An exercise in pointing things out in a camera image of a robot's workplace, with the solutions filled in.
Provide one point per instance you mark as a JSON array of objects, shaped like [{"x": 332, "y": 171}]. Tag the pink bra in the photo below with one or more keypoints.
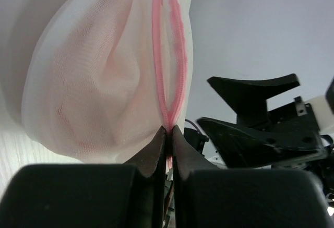
[{"x": 103, "y": 83}]

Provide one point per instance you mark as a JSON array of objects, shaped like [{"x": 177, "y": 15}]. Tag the pink mesh laundry bag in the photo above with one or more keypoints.
[{"x": 172, "y": 55}]

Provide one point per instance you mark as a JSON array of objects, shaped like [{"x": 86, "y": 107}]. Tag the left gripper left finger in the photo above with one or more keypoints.
[{"x": 90, "y": 195}]

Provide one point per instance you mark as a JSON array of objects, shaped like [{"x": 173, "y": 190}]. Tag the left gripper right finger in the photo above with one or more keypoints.
[{"x": 207, "y": 196}]

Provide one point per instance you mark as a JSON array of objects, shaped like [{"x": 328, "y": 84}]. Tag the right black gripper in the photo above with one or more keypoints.
[{"x": 292, "y": 140}]

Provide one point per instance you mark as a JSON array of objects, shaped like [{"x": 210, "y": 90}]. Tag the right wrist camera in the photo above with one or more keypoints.
[{"x": 322, "y": 107}]

